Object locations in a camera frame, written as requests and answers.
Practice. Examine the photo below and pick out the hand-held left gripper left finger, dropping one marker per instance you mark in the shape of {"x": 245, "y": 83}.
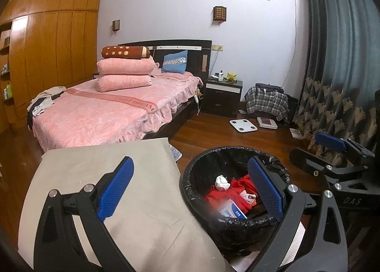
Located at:
{"x": 115, "y": 188}

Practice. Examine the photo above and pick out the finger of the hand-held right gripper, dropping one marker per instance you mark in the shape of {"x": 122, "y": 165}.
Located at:
{"x": 331, "y": 142}
{"x": 308, "y": 160}

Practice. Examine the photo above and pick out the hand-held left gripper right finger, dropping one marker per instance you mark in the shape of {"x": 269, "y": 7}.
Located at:
{"x": 265, "y": 188}

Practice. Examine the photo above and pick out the pink wrapper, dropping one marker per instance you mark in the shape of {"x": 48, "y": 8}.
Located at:
{"x": 248, "y": 197}

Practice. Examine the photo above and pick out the red cloth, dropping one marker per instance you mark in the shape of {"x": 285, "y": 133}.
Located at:
{"x": 240, "y": 186}

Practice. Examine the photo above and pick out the white printed cardboard box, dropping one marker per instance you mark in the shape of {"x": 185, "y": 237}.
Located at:
{"x": 233, "y": 211}

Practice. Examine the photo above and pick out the white tissue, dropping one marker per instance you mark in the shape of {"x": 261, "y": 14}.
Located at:
{"x": 222, "y": 183}

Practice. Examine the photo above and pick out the trash bin with black bag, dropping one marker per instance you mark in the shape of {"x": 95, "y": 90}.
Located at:
{"x": 196, "y": 177}

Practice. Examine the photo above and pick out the grey bathroom scale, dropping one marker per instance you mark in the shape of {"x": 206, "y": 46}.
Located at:
{"x": 267, "y": 122}

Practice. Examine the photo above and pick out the white bathroom scale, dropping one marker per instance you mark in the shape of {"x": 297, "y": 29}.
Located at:
{"x": 243, "y": 125}

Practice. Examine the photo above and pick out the grey quilted mat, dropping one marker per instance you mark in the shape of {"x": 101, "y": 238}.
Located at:
{"x": 175, "y": 153}

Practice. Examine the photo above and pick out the plaid cloth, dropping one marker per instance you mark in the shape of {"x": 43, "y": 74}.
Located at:
{"x": 267, "y": 101}

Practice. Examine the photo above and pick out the bed with pink bedspread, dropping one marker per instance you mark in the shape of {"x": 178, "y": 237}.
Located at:
{"x": 104, "y": 111}

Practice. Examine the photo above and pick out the dark folded clothes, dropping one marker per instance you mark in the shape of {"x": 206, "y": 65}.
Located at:
{"x": 268, "y": 88}

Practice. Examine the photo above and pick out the dark patterned curtain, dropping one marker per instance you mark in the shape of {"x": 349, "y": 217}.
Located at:
{"x": 335, "y": 52}

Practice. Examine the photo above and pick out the dark nightstand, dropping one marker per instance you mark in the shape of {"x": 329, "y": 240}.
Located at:
{"x": 222, "y": 96}

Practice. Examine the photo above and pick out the folded pink quilt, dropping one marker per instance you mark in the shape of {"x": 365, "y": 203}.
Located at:
{"x": 124, "y": 82}

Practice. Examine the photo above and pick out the yellow plush toy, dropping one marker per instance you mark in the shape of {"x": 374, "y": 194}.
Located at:
{"x": 231, "y": 76}

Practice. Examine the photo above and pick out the pile of clothes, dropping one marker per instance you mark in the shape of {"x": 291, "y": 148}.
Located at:
{"x": 44, "y": 98}

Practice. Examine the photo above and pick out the white bottle with dark cap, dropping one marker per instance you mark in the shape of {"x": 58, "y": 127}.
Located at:
{"x": 221, "y": 76}

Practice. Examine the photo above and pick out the stacked pink pillows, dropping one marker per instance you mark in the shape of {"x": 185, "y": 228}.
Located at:
{"x": 127, "y": 65}

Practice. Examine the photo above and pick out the brown polka dot pillow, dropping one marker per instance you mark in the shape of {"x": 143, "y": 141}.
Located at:
{"x": 124, "y": 51}

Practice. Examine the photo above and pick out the blue pillow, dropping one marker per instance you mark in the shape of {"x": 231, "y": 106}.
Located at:
{"x": 175, "y": 64}

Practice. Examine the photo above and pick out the green bottle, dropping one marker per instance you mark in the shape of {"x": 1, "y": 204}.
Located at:
{"x": 7, "y": 89}

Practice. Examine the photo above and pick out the dark bed headboard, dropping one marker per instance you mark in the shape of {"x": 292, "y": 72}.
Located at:
{"x": 196, "y": 55}

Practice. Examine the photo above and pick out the wooden wardrobe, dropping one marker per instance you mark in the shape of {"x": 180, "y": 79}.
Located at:
{"x": 53, "y": 37}

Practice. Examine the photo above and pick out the wall socket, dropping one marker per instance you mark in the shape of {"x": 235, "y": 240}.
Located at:
{"x": 218, "y": 47}

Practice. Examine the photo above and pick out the small wooden wall lamp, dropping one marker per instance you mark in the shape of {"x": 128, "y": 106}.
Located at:
{"x": 115, "y": 25}

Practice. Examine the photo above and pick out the large wooden wall lamp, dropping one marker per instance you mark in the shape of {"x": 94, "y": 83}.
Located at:
{"x": 219, "y": 13}

